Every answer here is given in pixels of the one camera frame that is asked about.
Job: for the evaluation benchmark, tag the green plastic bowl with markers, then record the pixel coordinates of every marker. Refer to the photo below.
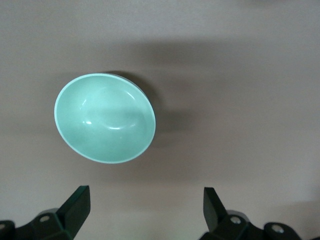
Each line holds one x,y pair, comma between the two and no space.
105,120

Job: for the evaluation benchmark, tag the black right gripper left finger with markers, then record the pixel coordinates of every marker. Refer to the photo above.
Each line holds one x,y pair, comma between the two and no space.
72,212

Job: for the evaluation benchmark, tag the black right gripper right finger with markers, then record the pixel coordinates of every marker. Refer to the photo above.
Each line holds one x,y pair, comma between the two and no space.
215,215

